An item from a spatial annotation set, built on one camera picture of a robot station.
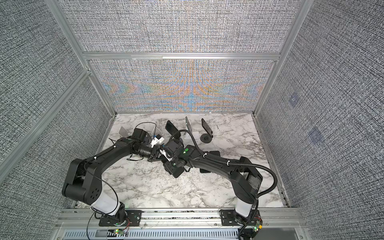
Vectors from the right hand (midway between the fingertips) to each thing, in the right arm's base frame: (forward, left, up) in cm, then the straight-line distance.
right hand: (170, 164), depth 82 cm
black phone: (+23, +1, +3) cm, 23 cm away
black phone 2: (0, -19, -9) cm, 21 cm away
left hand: (+1, +1, +4) cm, 4 cm away
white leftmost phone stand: (+23, +33, -1) cm, 40 cm away
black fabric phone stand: (+25, -22, -10) cm, 35 cm away
